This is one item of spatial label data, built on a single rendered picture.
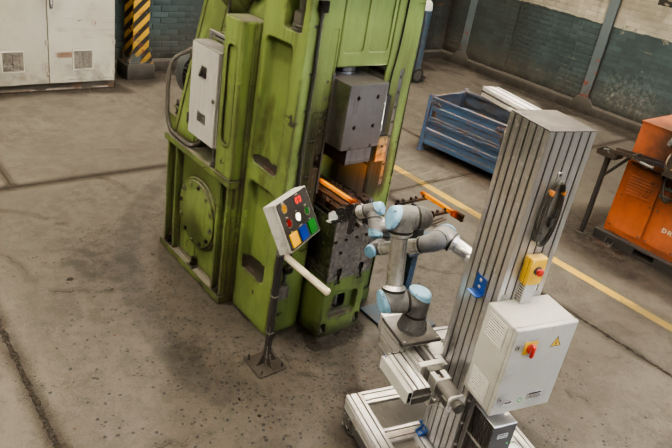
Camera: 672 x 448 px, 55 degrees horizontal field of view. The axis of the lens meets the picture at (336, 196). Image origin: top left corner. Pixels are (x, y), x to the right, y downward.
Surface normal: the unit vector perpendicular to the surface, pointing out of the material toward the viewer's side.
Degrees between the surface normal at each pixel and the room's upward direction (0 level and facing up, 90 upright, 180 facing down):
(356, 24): 90
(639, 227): 90
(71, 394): 0
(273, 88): 89
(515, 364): 90
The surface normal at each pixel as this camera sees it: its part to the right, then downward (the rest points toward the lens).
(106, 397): 0.15, -0.89
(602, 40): -0.77, 0.16
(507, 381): 0.40, 0.46
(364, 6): 0.62, 0.42
